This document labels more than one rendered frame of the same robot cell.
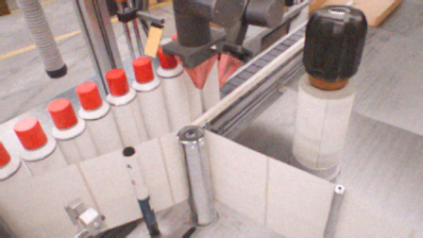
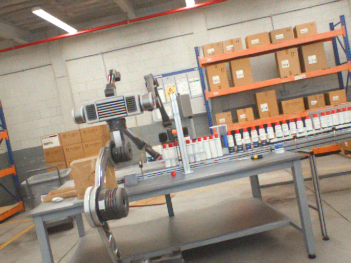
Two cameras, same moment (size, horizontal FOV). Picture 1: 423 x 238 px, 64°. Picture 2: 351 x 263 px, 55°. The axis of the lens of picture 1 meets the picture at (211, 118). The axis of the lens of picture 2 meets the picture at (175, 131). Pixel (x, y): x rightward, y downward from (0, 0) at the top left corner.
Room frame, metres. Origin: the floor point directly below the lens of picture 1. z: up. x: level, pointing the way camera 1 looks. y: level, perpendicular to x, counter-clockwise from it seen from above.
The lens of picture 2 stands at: (2.77, 2.02, 1.33)
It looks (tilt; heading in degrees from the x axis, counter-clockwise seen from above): 3 degrees down; 221
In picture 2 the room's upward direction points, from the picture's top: 11 degrees counter-clockwise
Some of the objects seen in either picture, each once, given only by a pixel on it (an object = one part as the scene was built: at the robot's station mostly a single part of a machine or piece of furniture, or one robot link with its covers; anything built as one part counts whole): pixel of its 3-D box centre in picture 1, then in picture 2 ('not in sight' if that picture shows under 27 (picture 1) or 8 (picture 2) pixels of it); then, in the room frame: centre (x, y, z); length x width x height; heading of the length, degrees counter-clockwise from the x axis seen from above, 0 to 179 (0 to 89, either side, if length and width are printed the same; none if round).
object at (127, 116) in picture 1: (128, 121); (189, 151); (0.49, 0.15, 0.98); 0.05 x 0.05 x 0.20
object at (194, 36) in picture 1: (193, 29); (171, 138); (0.54, 0.02, 1.12); 0.10 x 0.07 x 0.07; 136
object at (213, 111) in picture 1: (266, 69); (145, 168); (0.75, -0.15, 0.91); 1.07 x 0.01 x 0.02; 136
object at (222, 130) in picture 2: not in sight; (220, 140); (0.20, 0.30, 1.01); 0.14 x 0.13 x 0.26; 136
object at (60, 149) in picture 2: not in sight; (83, 165); (-0.90, -3.66, 0.70); 1.20 x 0.82 x 1.39; 131
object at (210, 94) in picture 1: (206, 72); (166, 155); (0.64, 0.00, 0.98); 0.05 x 0.05 x 0.20
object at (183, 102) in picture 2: not in sight; (181, 106); (0.55, 0.21, 1.38); 0.17 x 0.10 x 0.19; 12
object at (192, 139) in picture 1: (197, 180); not in sight; (0.34, 0.03, 0.97); 0.05 x 0.05 x 0.19
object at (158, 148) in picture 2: not in sight; (155, 153); (0.24, -0.51, 0.95); 0.20 x 0.20 x 0.14
